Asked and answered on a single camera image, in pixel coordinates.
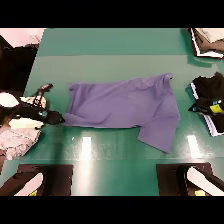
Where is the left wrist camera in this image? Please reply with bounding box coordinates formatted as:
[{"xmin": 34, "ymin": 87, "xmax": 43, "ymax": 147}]
[{"xmin": 32, "ymin": 83, "xmax": 54, "ymax": 108}]

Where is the pale pink garment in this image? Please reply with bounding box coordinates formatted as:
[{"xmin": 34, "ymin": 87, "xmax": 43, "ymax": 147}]
[{"xmin": 0, "ymin": 127, "xmax": 43, "ymax": 161}]

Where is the purple T-shirt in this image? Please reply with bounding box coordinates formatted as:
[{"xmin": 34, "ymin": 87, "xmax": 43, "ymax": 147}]
[{"xmin": 62, "ymin": 72, "xmax": 182, "ymax": 155}]

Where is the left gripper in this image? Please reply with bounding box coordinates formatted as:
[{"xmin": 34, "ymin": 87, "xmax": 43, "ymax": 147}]
[{"xmin": 39, "ymin": 110, "xmax": 65, "ymax": 126}]

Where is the beige garment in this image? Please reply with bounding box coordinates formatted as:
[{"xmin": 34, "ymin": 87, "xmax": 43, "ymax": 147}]
[{"xmin": 194, "ymin": 28, "xmax": 224, "ymax": 44}]

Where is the brown garment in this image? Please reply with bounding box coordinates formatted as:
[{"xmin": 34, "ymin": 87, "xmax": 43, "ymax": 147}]
[{"xmin": 193, "ymin": 30, "xmax": 224, "ymax": 54}]

